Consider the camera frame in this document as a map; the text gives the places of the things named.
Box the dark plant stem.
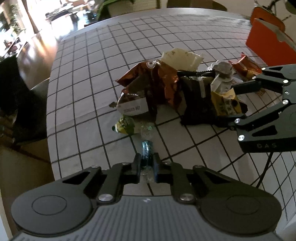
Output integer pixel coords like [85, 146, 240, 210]
[254, 0, 293, 24]

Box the red orange snack packet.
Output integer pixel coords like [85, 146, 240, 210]
[228, 52, 263, 82]

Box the green yellow snack packet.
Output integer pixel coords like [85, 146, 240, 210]
[112, 115, 136, 135]

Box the cream snack packet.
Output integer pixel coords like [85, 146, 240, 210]
[161, 48, 204, 73]

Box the clear blue candy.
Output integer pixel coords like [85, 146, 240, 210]
[139, 125, 155, 183]

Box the dark chair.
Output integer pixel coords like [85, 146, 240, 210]
[0, 55, 51, 145]

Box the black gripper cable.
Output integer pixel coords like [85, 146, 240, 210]
[254, 152, 276, 189]

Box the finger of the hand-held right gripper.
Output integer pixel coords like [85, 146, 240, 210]
[231, 64, 296, 95]
[234, 99, 296, 142]

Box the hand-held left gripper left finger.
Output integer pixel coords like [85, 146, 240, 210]
[55, 153, 142, 205]

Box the brown orange foil snack bag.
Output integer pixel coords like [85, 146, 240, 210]
[109, 60, 184, 120]

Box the black snack packet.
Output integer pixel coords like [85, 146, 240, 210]
[178, 71, 221, 127]

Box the grey snack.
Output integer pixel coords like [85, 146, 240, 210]
[211, 62, 234, 81]

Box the orange cardboard box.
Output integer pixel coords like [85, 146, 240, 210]
[246, 19, 293, 68]

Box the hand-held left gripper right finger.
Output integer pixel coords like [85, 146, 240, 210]
[151, 152, 234, 205]

